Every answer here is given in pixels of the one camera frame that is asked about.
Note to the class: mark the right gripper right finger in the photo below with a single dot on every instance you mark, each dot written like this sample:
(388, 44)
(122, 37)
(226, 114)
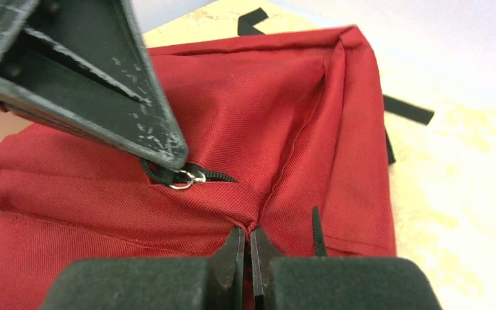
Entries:
(318, 282)

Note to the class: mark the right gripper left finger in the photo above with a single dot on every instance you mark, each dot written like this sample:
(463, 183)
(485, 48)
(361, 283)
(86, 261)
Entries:
(153, 283)

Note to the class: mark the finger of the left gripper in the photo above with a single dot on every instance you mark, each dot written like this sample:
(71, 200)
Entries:
(82, 67)

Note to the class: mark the red student backpack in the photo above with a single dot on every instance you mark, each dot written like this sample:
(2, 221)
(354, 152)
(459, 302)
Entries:
(284, 132)

